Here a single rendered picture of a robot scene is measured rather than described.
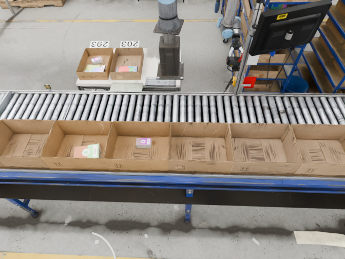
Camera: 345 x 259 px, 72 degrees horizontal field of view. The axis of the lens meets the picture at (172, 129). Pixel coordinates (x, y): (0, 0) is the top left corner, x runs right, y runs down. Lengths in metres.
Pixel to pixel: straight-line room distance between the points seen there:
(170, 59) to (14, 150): 1.42
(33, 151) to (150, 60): 1.38
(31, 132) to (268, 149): 1.70
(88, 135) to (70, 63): 2.40
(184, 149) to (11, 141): 1.24
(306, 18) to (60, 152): 1.84
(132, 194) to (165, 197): 0.25
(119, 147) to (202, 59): 2.46
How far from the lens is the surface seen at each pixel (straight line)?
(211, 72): 3.59
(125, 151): 1.68
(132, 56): 2.64
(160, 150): 1.64
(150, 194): 1.80
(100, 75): 2.40
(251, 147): 1.73
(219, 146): 1.68
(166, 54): 2.19
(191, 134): 1.69
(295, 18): 1.81
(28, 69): 4.32
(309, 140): 1.92
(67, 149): 1.82
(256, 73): 2.74
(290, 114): 2.22
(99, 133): 1.79
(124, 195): 1.83
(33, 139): 2.00
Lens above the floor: 2.28
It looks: 53 degrees down
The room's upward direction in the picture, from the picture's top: 2 degrees counter-clockwise
